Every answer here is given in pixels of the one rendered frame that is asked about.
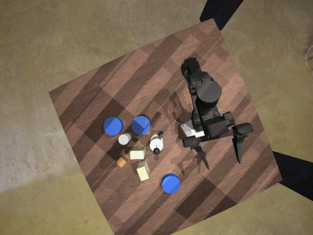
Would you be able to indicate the glass coffee plunger press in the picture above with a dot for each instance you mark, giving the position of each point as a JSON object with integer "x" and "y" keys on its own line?
{"x": 156, "y": 143}

